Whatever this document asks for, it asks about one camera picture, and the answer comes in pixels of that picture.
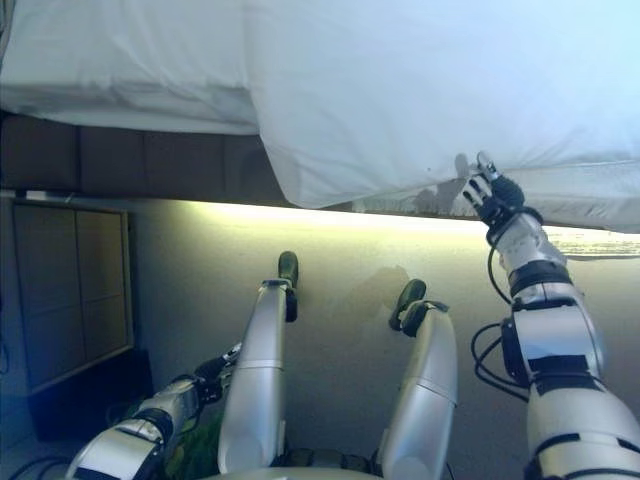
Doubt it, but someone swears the silver robot right leg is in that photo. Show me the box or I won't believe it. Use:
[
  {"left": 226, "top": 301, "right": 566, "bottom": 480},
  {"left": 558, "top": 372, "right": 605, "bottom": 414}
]
[{"left": 376, "top": 278, "right": 460, "bottom": 480}]

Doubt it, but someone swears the black elbow cable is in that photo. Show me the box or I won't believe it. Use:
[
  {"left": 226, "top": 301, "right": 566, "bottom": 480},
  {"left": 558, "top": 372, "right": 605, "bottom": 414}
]
[{"left": 471, "top": 321, "right": 532, "bottom": 402}]

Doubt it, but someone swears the dark upholstered bed frame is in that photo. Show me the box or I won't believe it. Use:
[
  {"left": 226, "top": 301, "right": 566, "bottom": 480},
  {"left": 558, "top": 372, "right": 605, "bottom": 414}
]
[{"left": 0, "top": 111, "right": 302, "bottom": 202}]

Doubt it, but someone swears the wooden nightstand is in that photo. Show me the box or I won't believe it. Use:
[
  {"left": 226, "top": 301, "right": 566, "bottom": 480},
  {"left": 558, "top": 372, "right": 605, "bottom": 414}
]
[{"left": 8, "top": 196, "right": 137, "bottom": 397}]

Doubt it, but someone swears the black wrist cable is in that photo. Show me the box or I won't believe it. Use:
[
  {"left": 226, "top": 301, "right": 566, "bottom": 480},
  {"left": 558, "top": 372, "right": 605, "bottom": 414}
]
[{"left": 485, "top": 233, "right": 517, "bottom": 307}]

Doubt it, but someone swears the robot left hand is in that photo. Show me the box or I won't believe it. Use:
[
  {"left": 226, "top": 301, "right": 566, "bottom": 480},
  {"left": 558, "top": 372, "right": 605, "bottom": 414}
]
[{"left": 193, "top": 341, "right": 244, "bottom": 403}]

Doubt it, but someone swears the black floor box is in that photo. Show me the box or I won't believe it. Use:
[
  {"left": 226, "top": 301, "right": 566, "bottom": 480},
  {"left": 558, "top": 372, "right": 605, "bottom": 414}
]
[{"left": 26, "top": 348, "right": 154, "bottom": 444}]

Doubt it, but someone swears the white bed sheet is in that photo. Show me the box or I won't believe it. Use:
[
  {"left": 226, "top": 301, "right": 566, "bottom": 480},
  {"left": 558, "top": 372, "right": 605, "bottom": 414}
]
[{"left": 0, "top": 0, "right": 262, "bottom": 137}]

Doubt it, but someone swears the pale striped floor rug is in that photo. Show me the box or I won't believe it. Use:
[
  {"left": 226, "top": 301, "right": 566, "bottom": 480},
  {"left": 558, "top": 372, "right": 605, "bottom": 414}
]
[{"left": 548, "top": 226, "right": 640, "bottom": 265}]

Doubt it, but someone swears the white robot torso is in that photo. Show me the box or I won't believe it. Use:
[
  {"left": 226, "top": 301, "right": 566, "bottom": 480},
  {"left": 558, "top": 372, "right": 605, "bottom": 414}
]
[{"left": 218, "top": 449, "right": 402, "bottom": 480}]

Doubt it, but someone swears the silver robot left leg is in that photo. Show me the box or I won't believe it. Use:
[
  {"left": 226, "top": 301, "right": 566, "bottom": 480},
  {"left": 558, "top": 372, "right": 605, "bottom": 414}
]
[{"left": 216, "top": 250, "right": 302, "bottom": 477}]

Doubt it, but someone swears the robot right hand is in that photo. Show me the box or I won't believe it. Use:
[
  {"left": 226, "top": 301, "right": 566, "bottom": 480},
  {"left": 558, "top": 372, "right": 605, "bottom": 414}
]
[{"left": 461, "top": 151, "right": 527, "bottom": 232}]

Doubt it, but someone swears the silver robot leg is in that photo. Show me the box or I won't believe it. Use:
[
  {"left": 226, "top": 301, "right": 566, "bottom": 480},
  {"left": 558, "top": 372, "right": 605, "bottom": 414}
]
[
  {"left": 216, "top": 250, "right": 302, "bottom": 477},
  {"left": 376, "top": 278, "right": 460, "bottom": 480}
]

